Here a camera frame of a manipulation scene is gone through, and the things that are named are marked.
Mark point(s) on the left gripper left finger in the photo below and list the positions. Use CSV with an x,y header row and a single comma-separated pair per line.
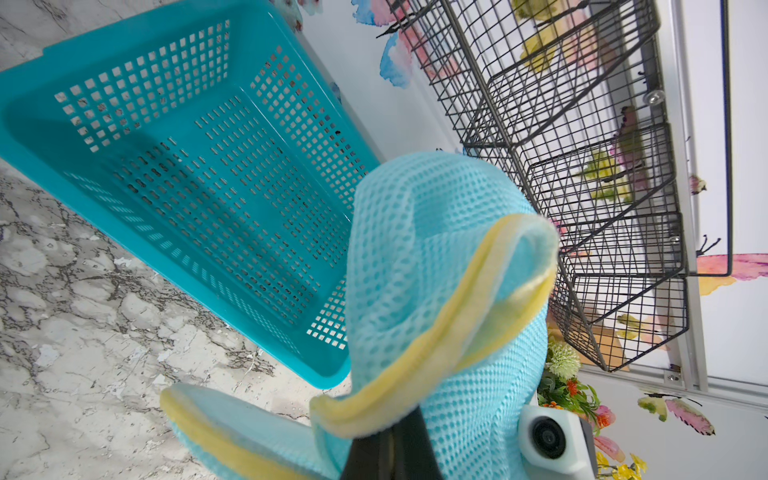
x,y
370,458

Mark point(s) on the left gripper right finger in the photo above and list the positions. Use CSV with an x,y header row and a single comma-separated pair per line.
x,y
414,457

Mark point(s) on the teal mesh laundry bag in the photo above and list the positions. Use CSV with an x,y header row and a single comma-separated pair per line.
x,y
449,273

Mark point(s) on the large white flower pot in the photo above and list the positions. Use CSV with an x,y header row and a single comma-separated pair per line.
x,y
560,388

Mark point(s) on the teal plastic basket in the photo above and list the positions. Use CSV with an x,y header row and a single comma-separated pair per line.
x,y
201,137

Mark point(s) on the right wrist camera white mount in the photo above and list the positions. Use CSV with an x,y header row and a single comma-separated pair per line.
x,y
556,444

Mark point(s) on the black wire wall basket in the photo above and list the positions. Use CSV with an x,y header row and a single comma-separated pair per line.
x,y
582,104

